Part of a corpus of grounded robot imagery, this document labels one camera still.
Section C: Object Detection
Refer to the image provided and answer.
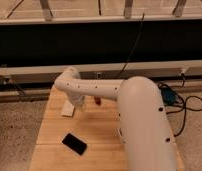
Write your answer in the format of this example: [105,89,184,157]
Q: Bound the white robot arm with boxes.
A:
[54,67,178,171]

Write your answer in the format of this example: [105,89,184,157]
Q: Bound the white sponge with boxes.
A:
[61,101,75,117]

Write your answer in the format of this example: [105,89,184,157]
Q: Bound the wooden table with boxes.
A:
[28,83,186,171]

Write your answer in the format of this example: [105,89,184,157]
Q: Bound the black smartphone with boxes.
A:
[62,133,87,155]

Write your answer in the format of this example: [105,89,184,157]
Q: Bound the blue power box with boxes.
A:
[161,88,176,105]

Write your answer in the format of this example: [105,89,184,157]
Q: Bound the black hanging cable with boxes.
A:
[113,12,146,81]

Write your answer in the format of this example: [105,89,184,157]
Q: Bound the black floor cable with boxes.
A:
[156,81,202,138]

